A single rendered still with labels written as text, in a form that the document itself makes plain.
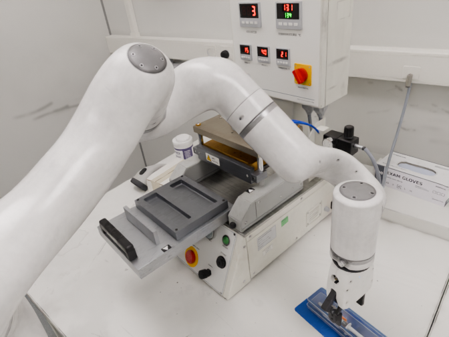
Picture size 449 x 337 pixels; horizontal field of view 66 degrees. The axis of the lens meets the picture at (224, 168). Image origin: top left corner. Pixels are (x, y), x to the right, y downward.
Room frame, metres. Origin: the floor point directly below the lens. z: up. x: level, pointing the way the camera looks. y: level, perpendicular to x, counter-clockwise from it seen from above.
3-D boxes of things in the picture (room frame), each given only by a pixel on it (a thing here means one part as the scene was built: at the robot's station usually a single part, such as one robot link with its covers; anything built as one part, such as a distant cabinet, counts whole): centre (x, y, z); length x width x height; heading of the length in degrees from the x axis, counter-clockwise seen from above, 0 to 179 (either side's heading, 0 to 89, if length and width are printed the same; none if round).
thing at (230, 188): (0.93, -0.10, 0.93); 0.46 x 0.35 x 0.01; 128
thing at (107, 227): (0.64, 0.28, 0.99); 0.15 x 0.02 x 0.04; 38
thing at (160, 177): (1.18, 0.21, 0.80); 0.19 x 0.13 x 0.09; 136
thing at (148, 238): (0.73, 0.17, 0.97); 0.30 x 0.22 x 0.08; 128
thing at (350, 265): (0.49, -0.23, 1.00); 0.09 x 0.08 x 0.03; 122
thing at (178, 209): (0.75, 0.13, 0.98); 0.20 x 0.17 x 0.03; 38
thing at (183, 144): (1.36, 0.16, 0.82); 0.09 x 0.09 x 0.15
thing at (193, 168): (0.98, 0.06, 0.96); 0.25 x 0.05 x 0.07; 128
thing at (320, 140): (0.82, -0.31, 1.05); 0.15 x 0.05 x 0.15; 38
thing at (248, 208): (0.76, -0.10, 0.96); 0.26 x 0.05 x 0.07; 128
